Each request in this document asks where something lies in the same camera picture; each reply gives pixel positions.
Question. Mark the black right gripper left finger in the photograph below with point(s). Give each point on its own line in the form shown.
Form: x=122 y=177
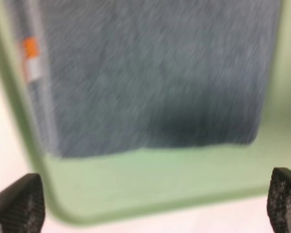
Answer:
x=22 y=206

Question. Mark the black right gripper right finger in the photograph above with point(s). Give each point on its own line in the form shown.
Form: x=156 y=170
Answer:
x=279 y=200

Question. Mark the grey towel with orange stripe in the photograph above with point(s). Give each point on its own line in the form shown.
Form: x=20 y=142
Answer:
x=119 y=75

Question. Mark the light green plastic tray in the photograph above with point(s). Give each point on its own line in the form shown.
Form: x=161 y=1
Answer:
x=94 y=190

